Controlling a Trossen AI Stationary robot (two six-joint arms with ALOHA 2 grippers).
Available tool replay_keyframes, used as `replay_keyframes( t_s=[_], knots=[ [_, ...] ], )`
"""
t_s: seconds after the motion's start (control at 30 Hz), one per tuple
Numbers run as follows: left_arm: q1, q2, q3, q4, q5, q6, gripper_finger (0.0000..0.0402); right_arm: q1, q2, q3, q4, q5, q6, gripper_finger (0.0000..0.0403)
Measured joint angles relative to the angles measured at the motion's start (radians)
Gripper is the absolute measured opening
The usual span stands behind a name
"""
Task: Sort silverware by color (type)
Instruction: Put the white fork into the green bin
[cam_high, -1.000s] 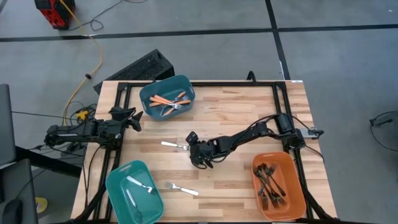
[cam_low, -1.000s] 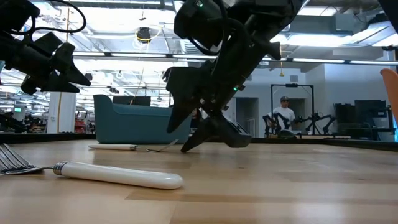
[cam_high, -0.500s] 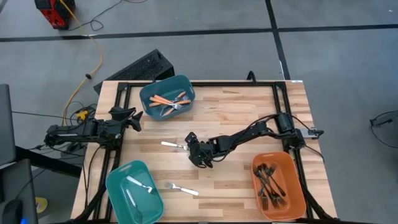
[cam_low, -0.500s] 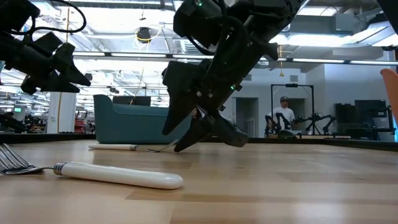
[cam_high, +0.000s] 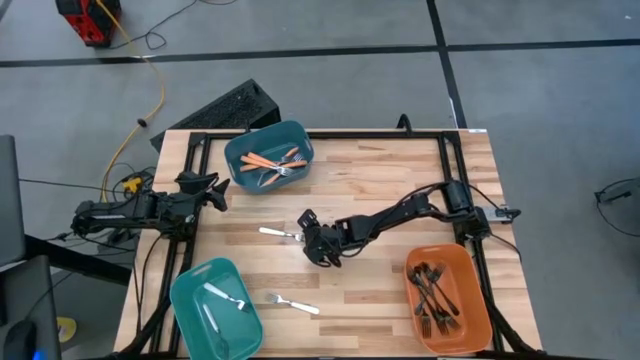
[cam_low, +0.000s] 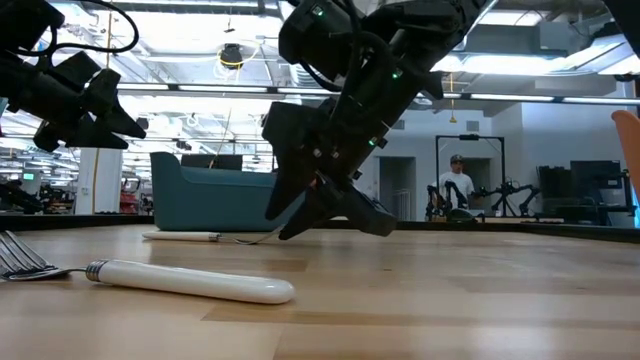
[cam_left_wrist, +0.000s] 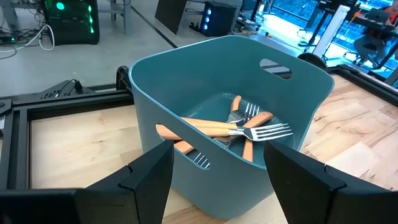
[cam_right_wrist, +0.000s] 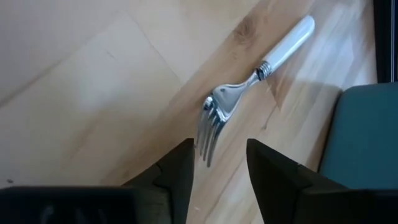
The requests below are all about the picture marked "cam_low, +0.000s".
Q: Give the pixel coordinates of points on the black background robot arm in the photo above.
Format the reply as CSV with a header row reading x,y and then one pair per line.
x,y
530,196
500,191
435,200

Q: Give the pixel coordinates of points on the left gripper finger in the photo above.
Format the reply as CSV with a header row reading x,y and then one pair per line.
x,y
120,120
80,135

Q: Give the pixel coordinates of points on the turquoise plastic bin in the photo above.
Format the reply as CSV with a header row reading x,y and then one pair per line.
x,y
2,107

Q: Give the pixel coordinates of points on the person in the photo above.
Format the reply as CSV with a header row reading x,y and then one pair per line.
x,y
457,182

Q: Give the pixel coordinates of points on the black monitor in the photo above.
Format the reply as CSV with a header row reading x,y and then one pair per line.
x,y
210,161
595,175

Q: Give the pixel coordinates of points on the green exit sign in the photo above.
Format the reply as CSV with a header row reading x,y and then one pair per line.
x,y
28,176

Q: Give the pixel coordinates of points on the black station frame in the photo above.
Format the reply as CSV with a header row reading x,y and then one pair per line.
x,y
470,136

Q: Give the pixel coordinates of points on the silver ventilation duct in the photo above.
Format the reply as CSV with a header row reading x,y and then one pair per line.
x,y
305,75

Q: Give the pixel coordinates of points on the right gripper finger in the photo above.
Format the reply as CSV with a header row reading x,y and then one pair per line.
x,y
372,215
312,207

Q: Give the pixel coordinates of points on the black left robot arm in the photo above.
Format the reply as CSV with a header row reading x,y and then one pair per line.
x,y
25,20

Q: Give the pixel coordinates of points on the dark teal plastic bin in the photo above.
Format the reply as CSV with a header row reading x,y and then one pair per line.
x,y
210,200

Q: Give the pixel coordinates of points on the white pillar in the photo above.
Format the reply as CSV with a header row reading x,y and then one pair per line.
x,y
100,175

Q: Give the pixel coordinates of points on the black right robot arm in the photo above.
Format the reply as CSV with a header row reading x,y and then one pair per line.
x,y
440,20

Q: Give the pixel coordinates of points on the black metal table frame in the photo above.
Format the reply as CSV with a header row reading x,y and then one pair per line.
x,y
575,231

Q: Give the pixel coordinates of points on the long LED light bar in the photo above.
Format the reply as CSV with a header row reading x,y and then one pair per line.
x,y
225,88

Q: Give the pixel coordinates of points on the orange plastic bin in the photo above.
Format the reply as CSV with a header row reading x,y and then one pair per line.
x,y
630,150

